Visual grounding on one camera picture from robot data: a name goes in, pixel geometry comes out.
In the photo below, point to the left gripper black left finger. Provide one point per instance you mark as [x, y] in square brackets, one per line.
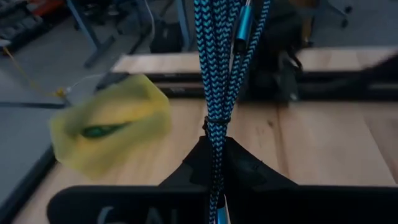
[174, 202]

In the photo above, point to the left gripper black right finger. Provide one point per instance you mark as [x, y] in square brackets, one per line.
[264, 199]

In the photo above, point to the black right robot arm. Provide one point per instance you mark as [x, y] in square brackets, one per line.
[273, 56]

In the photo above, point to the yellow plastic bin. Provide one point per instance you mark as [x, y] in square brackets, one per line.
[124, 102]

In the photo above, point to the grey background table leg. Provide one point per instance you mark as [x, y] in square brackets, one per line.
[183, 25]
[93, 37]

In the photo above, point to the office chair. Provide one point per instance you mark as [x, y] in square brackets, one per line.
[339, 9]

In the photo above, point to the black aluminium table frame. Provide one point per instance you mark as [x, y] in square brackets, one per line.
[177, 90]

